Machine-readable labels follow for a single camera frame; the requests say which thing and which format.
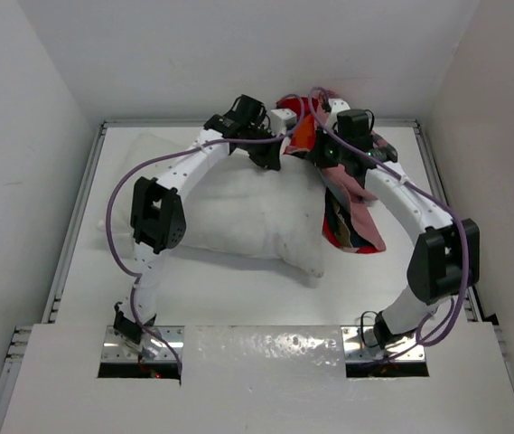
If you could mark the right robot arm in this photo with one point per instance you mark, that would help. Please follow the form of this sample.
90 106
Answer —
446 256

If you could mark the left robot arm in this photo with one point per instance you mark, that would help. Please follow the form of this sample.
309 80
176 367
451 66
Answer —
156 216

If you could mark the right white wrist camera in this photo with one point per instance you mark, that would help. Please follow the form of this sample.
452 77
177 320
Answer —
333 107

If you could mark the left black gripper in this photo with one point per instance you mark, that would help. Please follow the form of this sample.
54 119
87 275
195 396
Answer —
267 156

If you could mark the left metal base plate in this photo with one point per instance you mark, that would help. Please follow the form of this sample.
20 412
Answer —
118 349

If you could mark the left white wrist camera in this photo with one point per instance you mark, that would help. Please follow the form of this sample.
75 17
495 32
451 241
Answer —
282 121

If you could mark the white front cover board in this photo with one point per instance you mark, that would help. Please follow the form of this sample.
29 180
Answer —
244 379

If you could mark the red patterned pillowcase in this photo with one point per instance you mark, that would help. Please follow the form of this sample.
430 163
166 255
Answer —
347 223

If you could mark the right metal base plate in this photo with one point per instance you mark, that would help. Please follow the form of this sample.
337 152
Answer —
360 346

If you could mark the metal base plate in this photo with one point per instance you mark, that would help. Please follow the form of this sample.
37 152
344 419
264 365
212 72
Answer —
118 349
360 346

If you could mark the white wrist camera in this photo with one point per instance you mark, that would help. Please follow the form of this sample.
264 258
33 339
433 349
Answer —
333 107
282 121

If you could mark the white pillow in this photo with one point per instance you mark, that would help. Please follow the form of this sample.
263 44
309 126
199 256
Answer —
250 218

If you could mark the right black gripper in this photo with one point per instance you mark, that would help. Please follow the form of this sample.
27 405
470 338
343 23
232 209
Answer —
316 154

